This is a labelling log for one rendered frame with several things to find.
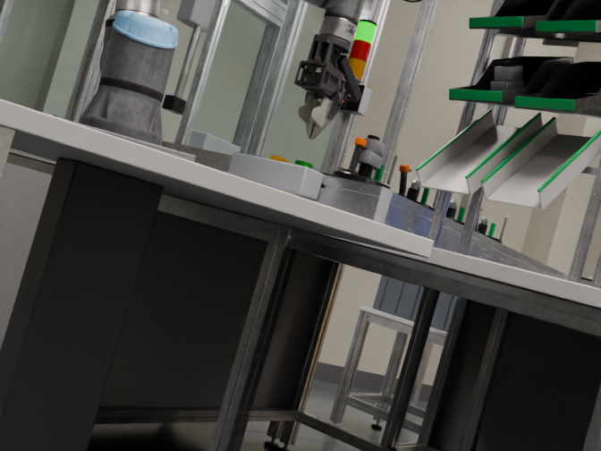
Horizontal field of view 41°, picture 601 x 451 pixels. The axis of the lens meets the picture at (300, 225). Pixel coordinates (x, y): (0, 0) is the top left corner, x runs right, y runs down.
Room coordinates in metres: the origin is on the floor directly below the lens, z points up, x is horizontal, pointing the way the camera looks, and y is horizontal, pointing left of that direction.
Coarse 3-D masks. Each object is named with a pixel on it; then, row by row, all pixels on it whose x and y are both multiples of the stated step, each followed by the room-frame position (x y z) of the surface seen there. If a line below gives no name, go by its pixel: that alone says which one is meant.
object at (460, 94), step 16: (496, 64) 1.78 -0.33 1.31; (528, 64) 1.84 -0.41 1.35; (544, 64) 1.68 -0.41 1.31; (560, 64) 1.73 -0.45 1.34; (480, 80) 1.75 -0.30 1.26; (528, 80) 1.85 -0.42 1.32; (544, 80) 1.70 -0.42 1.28; (464, 96) 1.66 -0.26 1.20; (480, 96) 1.63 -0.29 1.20; (496, 96) 1.61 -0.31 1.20; (512, 96) 1.63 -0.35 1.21
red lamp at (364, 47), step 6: (354, 42) 2.06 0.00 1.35; (360, 42) 2.05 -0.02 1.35; (366, 42) 2.05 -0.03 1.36; (354, 48) 2.06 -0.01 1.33; (360, 48) 2.05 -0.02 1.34; (366, 48) 2.06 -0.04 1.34; (354, 54) 2.06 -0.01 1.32; (360, 54) 2.05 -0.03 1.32; (366, 54) 2.06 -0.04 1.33; (366, 60) 2.06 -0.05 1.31
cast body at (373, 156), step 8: (368, 136) 1.86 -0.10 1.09; (376, 136) 1.86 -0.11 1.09; (368, 144) 1.85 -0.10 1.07; (376, 144) 1.84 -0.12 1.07; (384, 144) 1.87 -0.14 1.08; (368, 152) 1.83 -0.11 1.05; (376, 152) 1.85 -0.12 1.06; (360, 160) 1.84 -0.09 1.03; (368, 160) 1.83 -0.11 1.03; (376, 160) 1.86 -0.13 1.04; (376, 168) 1.88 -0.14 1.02
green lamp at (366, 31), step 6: (360, 24) 2.06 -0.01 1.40; (366, 24) 2.05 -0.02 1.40; (372, 24) 2.05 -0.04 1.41; (360, 30) 2.06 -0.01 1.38; (366, 30) 2.05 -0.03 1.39; (372, 30) 2.06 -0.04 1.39; (360, 36) 2.05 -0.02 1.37; (366, 36) 2.05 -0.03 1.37; (372, 36) 2.06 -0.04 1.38; (372, 42) 2.07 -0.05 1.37
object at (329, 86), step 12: (324, 36) 1.65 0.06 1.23; (312, 48) 1.66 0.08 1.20; (324, 48) 1.67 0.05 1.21; (336, 48) 1.68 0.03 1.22; (348, 48) 1.68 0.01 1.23; (300, 60) 1.67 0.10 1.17; (312, 60) 1.65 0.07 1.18; (324, 60) 1.65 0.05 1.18; (336, 60) 1.68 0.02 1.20; (312, 72) 1.65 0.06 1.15; (324, 72) 1.63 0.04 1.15; (336, 72) 1.66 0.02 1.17; (300, 84) 1.66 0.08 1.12; (312, 84) 1.65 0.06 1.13; (324, 84) 1.64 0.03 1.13; (336, 84) 1.68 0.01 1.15; (324, 96) 1.71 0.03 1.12
